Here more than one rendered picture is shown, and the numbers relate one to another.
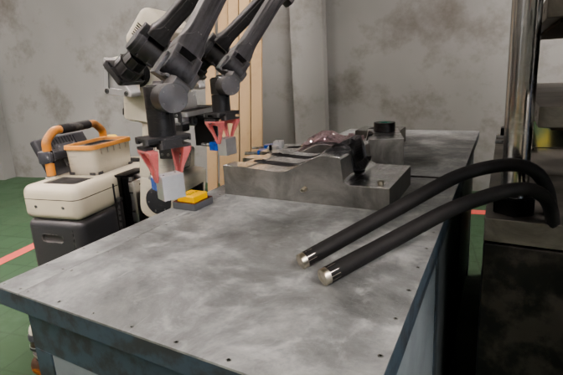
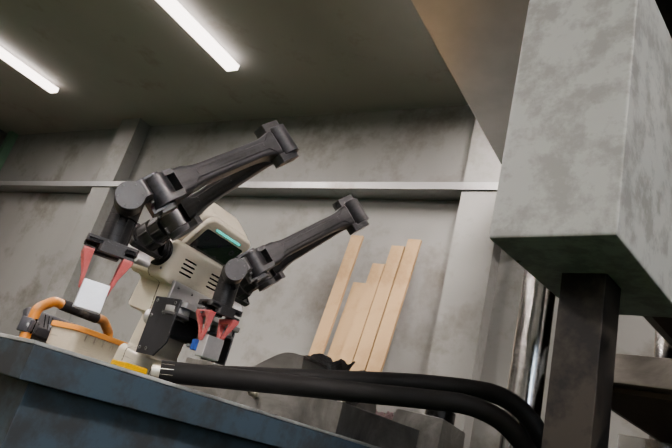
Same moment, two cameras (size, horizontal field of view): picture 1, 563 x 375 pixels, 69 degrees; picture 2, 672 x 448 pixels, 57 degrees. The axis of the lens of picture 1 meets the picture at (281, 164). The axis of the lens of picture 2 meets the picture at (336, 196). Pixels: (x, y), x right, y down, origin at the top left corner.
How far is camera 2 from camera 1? 65 cm
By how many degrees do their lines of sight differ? 38
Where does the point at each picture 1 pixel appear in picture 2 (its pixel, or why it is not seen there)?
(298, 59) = not seen: hidden behind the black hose
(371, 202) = (319, 419)
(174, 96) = (132, 193)
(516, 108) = (521, 333)
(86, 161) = (63, 343)
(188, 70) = (166, 192)
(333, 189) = (285, 398)
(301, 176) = not seen: hidden behind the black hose
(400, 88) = not seen: outside the picture
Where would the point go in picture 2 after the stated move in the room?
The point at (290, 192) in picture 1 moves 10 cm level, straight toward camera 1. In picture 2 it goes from (239, 398) to (222, 391)
